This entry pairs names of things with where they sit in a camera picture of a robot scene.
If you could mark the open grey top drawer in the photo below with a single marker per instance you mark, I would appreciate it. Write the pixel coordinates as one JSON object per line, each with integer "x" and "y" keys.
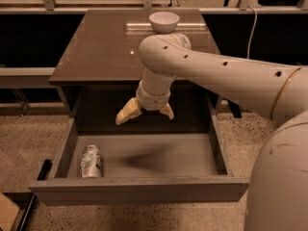
{"x": 144, "y": 169}

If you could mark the grey cabinet with counter top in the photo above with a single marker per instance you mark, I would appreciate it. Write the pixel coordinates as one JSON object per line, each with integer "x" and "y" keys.
{"x": 100, "y": 71}

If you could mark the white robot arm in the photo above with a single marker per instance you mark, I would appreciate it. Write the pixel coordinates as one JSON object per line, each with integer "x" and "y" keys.
{"x": 277, "y": 198}

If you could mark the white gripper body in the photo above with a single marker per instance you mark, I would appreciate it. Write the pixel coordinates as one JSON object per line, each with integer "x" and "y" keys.
{"x": 153, "y": 100}

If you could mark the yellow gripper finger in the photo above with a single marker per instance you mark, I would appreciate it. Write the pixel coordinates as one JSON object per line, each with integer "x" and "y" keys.
{"x": 130, "y": 110}
{"x": 167, "y": 111}

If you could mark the white ceramic bowl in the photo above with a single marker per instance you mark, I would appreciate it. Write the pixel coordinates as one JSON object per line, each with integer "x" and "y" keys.
{"x": 164, "y": 22}

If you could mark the silver green 7up can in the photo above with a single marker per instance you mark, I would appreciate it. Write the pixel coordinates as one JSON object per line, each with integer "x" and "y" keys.
{"x": 91, "y": 162}

